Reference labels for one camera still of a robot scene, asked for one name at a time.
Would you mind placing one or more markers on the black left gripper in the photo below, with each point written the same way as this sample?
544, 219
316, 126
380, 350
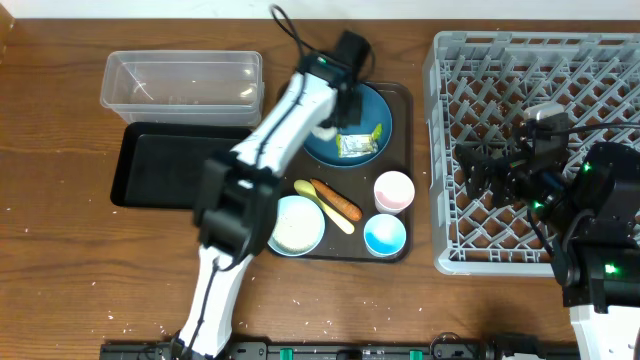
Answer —
347, 111

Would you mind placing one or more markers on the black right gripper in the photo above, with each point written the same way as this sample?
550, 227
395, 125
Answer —
493, 176

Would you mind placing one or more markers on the white paper napkin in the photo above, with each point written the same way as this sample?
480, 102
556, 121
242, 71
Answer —
324, 134

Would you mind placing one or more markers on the silver green snack wrapper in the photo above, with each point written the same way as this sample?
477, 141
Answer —
357, 145

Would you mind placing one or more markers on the light blue cup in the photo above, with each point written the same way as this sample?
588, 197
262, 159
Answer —
384, 235

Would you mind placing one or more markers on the light blue bowl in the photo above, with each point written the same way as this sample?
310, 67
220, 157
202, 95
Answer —
300, 226

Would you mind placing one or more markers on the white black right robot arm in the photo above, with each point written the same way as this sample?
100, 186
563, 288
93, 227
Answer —
594, 255

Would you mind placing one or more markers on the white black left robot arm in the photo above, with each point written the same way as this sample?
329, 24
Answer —
235, 210

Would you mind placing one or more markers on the grey dishwasher rack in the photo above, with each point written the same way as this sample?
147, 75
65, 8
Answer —
477, 86

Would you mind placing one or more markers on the clear plastic waste bin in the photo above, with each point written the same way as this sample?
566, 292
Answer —
199, 87

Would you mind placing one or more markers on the dark blue plate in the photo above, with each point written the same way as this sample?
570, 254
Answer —
374, 111

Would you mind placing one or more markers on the pink cup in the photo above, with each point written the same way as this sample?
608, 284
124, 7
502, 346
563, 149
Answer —
394, 191

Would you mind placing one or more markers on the yellow plastic spoon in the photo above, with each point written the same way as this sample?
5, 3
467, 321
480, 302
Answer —
306, 189

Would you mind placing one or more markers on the orange carrot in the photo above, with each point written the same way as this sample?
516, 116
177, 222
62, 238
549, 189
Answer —
342, 204

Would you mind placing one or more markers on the brown serving tray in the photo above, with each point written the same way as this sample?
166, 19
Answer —
357, 183

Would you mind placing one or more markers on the black rectangular tray bin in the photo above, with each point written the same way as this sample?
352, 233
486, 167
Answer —
160, 164

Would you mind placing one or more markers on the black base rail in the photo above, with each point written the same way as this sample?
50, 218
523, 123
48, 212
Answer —
445, 346

